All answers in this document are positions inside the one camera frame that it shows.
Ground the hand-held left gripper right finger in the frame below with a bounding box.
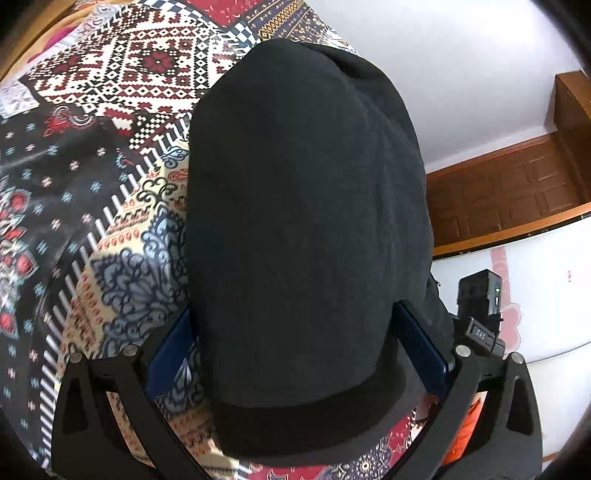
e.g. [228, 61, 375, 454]
[394, 300, 543, 480]

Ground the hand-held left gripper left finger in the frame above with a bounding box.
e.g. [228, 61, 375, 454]
[50, 307, 218, 480]

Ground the black zip hoodie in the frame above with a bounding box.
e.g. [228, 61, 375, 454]
[184, 38, 458, 469]

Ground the person's right forearm orange sleeve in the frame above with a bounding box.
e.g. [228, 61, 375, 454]
[450, 399, 483, 462]

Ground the brown wooden door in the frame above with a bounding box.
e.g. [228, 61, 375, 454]
[425, 71, 591, 259]

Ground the patterned patchwork blanket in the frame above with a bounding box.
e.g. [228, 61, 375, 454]
[0, 0, 444, 480]

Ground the pink heart wall sticker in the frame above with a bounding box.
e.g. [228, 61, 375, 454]
[489, 244, 523, 342]

